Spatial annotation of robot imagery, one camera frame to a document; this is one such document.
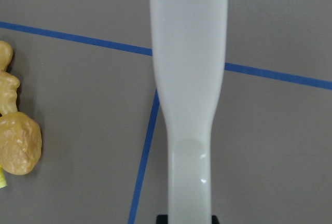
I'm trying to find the yellow toy corn cob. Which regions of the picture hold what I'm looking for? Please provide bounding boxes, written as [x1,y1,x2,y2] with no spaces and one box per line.
[0,166,7,188]

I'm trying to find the toy ginger root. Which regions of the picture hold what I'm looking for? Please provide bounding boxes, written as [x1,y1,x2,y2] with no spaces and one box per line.
[1,40,20,116]

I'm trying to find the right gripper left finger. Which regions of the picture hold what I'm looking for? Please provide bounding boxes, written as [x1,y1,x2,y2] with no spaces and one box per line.
[156,215,168,224]

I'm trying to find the white hand brush black bristles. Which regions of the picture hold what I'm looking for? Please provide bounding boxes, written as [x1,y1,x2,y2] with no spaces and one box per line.
[150,0,228,223]

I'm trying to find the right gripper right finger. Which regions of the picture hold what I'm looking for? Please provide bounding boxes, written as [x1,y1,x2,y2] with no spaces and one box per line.
[211,215,218,224]

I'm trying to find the toy brown potato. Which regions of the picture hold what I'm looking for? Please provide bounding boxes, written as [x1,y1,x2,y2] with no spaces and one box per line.
[1,111,42,175]

